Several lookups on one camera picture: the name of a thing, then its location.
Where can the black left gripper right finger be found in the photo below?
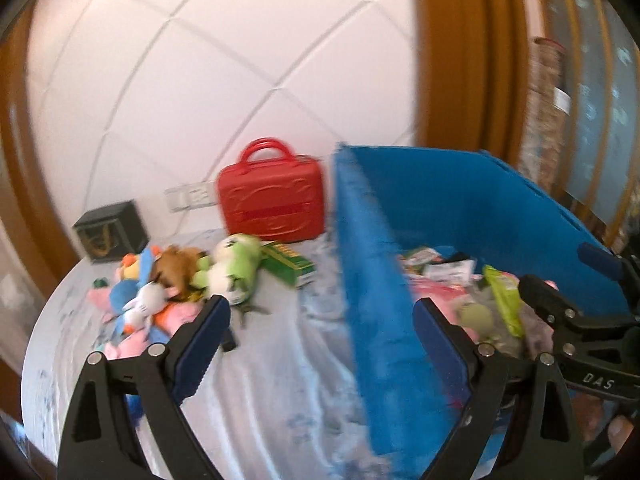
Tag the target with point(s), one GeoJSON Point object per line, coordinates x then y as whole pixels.
{"type": "Point", "coordinates": [542, 440]}

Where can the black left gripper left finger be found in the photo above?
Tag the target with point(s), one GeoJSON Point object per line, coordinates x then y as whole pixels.
{"type": "Point", "coordinates": [99, 441]}

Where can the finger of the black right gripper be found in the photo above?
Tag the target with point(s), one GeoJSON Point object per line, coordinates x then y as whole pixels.
{"type": "Point", "coordinates": [601, 261]}
{"type": "Point", "coordinates": [548, 303]}

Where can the blue long-eared plush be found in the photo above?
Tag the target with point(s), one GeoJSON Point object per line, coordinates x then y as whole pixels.
{"type": "Point", "coordinates": [126, 290]}

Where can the pink pig plush orange dress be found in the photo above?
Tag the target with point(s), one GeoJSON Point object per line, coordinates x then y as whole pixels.
{"type": "Point", "coordinates": [175, 315]}

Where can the green snack packet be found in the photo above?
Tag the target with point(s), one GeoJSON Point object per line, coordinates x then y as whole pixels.
{"type": "Point", "coordinates": [504, 287]}

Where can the pink pig plush blue dress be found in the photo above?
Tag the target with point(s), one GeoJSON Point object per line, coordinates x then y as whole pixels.
{"type": "Point", "coordinates": [118, 345]}

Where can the white cat plush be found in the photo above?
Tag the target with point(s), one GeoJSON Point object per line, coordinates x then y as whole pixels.
{"type": "Point", "coordinates": [138, 313]}

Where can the green bottle cap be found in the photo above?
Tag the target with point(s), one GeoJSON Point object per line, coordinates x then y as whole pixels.
{"type": "Point", "coordinates": [100, 283]}

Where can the yellow orange duck plush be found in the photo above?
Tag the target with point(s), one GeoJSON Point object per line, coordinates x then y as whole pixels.
{"type": "Point", "coordinates": [130, 267]}

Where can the brown bear plush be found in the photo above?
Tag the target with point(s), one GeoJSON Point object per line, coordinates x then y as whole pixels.
{"type": "Point", "coordinates": [174, 268]}

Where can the blue storage bin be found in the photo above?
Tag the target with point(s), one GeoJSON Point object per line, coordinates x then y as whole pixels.
{"type": "Point", "coordinates": [390, 200]}

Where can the black square gift box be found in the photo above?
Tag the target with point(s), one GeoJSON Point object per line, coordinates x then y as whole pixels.
{"type": "Point", "coordinates": [111, 232]}

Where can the green white frog plush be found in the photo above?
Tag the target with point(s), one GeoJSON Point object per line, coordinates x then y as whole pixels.
{"type": "Point", "coordinates": [230, 270]}

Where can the green cardboard box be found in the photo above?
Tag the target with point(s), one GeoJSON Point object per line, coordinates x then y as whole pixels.
{"type": "Point", "coordinates": [287, 265]}

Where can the red plastic carry case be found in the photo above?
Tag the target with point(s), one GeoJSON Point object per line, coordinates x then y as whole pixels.
{"type": "Point", "coordinates": [273, 193]}

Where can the white wall socket panel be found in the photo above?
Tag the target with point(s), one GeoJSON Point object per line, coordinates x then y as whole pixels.
{"type": "Point", "coordinates": [191, 196]}

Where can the wooden door frame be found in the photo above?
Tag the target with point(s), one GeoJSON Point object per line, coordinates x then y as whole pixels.
{"type": "Point", "coordinates": [473, 61]}

